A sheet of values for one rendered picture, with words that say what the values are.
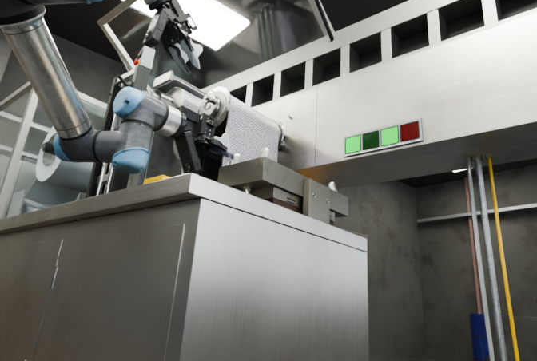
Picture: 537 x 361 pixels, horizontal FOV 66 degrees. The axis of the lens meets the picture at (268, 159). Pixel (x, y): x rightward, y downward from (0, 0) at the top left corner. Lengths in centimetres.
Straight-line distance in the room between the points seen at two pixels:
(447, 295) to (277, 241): 809
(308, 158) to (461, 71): 53
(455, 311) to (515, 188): 253
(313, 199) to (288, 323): 34
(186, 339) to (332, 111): 92
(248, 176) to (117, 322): 43
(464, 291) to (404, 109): 763
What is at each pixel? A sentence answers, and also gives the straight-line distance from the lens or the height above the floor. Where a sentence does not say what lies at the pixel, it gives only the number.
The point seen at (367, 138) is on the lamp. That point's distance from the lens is 128.
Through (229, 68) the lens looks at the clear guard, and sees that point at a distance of 190.
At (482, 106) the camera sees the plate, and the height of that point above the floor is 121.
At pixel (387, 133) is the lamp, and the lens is 126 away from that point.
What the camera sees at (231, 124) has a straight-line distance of 123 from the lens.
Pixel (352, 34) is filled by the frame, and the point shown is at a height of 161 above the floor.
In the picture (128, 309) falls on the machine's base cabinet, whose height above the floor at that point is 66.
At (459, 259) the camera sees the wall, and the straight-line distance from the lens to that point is 886.
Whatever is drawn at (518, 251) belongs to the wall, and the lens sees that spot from 847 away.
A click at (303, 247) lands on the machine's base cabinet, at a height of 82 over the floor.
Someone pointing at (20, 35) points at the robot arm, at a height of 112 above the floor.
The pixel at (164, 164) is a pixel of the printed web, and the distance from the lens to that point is 152.
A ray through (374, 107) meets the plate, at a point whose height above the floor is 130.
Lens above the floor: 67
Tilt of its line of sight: 21 degrees up
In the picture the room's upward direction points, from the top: 4 degrees clockwise
